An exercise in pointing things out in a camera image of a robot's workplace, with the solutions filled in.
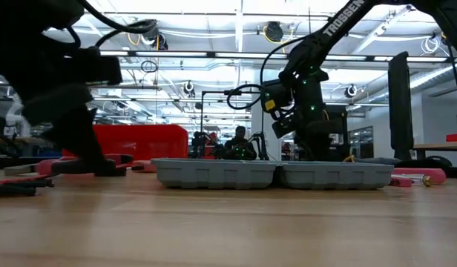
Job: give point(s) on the white round column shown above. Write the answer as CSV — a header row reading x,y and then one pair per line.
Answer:
x,y
256,122

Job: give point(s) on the black gantry frame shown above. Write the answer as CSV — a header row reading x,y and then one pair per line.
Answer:
x,y
213,92

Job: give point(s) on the black red background robot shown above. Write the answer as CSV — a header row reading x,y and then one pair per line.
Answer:
x,y
206,142

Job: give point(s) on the grey plastic tool case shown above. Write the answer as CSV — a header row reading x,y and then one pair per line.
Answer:
x,y
213,174

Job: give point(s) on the red storage bin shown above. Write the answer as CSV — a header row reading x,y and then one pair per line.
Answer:
x,y
456,137

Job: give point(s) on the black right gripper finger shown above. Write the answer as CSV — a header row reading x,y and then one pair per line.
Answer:
x,y
317,144

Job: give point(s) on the thin black vertical pole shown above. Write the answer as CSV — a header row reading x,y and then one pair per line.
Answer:
x,y
310,22

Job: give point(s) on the black background robot arm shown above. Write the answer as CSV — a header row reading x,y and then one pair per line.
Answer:
x,y
260,142

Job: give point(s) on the long ceiling light bar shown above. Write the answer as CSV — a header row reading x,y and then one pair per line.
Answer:
x,y
169,54

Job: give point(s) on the black upright panel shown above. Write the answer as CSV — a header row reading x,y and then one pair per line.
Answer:
x,y
401,111

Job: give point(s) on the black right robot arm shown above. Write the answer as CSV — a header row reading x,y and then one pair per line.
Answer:
x,y
336,26

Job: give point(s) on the red black bit holder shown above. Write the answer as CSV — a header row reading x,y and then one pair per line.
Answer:
x,y
13,190

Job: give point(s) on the red plastic box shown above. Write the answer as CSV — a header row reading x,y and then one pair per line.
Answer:
x,y
147,141

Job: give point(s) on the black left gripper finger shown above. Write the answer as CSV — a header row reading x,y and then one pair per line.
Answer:
x,y
80,141

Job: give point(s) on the wooden side table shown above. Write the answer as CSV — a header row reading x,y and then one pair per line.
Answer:
x,y
436,146

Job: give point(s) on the black monitor screen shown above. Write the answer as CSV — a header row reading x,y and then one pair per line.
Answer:
x,y
341,118

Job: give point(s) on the person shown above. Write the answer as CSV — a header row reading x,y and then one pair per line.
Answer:
x,y
240,144

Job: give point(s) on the black work glove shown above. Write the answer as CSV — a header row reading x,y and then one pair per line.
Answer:
x,y
436,162

